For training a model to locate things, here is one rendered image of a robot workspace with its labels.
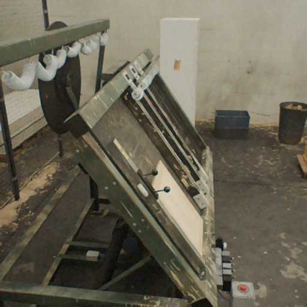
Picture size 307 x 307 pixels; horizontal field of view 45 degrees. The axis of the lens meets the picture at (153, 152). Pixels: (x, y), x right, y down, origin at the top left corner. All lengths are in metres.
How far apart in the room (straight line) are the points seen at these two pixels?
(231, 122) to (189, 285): 4.88
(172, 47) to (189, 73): 0.49
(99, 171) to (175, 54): 4.49
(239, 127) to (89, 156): 5.18
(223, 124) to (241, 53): 1.54
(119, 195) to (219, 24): 5.91
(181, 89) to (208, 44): 1.55
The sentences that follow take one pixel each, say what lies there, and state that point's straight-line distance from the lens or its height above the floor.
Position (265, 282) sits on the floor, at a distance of 3.69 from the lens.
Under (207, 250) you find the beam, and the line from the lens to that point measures 2.46.
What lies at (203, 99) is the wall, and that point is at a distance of 7.68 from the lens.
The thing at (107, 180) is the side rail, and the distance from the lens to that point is 1.81.
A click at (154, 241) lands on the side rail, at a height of 1.24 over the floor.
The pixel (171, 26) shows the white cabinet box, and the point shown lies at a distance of 6.08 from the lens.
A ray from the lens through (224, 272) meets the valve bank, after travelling 2.54.
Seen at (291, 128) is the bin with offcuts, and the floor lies 0.29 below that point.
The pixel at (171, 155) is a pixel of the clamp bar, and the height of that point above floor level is 1.33.
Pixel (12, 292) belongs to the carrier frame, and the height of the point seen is 0.78.
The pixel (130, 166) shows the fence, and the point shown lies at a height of 1.54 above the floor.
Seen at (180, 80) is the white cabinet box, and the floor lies 1.12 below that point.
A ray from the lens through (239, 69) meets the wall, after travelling 7.55.
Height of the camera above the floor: 2.42
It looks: 23 degrees down
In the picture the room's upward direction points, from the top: straight up
